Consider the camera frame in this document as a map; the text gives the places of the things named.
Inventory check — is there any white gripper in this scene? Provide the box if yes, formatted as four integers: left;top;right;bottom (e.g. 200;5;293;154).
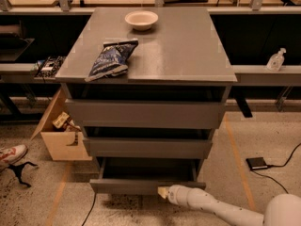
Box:
157;185;191;206

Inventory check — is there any grey bottom drawer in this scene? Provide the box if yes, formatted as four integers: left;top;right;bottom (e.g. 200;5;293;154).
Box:
89;157;206;195

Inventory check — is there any grey drawer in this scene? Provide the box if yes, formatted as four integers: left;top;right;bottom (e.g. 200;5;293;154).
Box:
83;127;212;159
89;157;206;195
65;94;225;129

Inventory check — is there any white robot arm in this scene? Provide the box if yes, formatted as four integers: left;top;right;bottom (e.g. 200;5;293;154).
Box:
158;185;301;226

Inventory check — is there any grey middle drawer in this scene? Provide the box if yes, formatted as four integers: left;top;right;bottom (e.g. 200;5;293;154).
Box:
83;127;212;159

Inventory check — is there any grey drawer cabinet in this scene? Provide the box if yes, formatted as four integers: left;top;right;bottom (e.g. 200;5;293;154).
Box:
55;7;238;162

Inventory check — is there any grey top drawer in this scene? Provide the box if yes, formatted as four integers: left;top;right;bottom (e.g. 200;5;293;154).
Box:
65;94;225;129

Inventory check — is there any black foot pedal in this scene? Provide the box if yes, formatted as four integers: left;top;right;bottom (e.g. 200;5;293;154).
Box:
246;157;268;170

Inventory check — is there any cardboard box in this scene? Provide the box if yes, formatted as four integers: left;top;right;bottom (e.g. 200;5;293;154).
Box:
31;89;91;161

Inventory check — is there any small packet in box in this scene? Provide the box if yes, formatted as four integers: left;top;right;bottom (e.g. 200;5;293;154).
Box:
52;112;70;129

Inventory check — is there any blue chip bag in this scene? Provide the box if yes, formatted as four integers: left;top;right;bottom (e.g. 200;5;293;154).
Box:
85;38;138;82

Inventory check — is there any white red sneaker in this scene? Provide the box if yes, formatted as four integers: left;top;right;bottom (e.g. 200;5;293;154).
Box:
0;144;27;164

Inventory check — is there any black white composition notebook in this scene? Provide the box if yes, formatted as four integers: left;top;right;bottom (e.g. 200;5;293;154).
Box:
36;56;65;78

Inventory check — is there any clear hand sanitizer bottle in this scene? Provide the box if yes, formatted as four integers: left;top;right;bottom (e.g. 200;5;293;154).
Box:
266;48;286;72

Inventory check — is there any white paper bowl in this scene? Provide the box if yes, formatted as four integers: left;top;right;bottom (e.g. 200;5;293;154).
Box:
125;10;158;31

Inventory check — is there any black pedal cable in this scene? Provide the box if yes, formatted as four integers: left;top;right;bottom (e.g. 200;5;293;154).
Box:
250;141;301;195

